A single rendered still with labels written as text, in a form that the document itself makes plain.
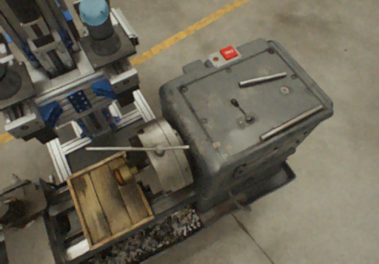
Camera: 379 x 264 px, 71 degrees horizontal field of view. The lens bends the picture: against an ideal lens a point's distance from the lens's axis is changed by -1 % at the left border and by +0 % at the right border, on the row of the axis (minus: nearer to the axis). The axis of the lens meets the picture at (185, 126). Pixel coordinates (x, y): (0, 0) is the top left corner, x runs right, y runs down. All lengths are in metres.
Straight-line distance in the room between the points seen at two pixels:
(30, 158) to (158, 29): 1.83
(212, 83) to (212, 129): 0.21
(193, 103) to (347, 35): 2.72
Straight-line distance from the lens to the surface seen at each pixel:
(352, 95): 3.03
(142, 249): 1.57
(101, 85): 1.44
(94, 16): 1.24
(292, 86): 1.17
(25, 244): 1.34
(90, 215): 1.34
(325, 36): 3.43
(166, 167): 0.99
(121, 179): 1.11
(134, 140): 1.04
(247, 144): 0.99
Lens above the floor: 2.14
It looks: 63 degrees down
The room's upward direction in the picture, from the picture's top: straight up
